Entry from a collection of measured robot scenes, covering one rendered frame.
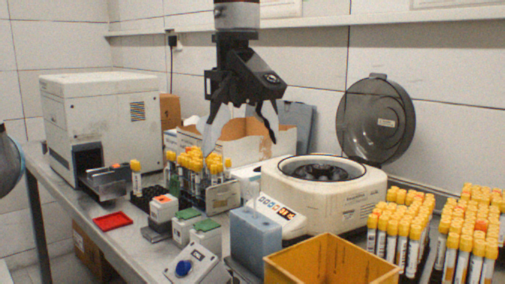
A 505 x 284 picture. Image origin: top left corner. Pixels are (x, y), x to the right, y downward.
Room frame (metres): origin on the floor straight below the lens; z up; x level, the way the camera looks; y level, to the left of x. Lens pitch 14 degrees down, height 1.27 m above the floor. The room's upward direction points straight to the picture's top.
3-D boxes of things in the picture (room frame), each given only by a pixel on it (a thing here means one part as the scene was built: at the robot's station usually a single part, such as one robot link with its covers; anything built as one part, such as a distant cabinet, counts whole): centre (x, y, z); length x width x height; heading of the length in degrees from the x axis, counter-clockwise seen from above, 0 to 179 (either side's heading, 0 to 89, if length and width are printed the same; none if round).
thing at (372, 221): (0.59, -0.20, 0.93); 0.02 x 0.02 x 0.11
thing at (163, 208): (0.75, 0.18, 0.92); 0.05 x 0.04 x 0.06; 130
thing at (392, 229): (0.57, -0.23, 0.93); 0.02 x 0.02 x 0.11
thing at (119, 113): (1.17, 0.46, 1.03); 0.31 x 0.27 x 0.30; 40
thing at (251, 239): (0.61, -0.01, 0.92); 0.10 x 0.07 x 0.10; 35
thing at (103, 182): (0.97, 0.40, 0.92); 0.21 x 0.07 x 0.05; 40
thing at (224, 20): (0.65, 0.02, 1.30); 0.08 x 0.08 x 0.05
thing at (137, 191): (0.88, 0.22, 0.93); 0.17 x 0.09 x 0.11; 41
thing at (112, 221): (0.79, 0.31, 0.88); 0.07 x 0.07 x 0.01; 40
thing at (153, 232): (0.75, 0.18, 0.89); 0.09 x 0.05 x 0.04; 130
